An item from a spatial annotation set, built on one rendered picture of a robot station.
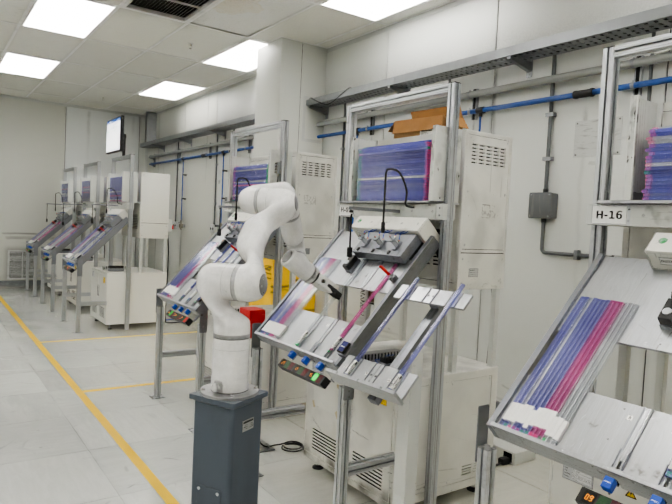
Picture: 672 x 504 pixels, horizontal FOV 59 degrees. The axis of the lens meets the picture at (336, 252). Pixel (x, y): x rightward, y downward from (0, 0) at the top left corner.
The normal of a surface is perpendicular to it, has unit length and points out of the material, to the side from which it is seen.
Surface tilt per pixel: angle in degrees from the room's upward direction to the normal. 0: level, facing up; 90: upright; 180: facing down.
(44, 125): 90
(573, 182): 90
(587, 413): 45
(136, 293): 90
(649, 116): 90
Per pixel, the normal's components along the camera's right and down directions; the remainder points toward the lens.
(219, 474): -0.49, 0.02
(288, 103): 0.57, 0.07
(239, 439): 0.87, 0.07
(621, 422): -0.54, -0.72
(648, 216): -0.82, -0.01
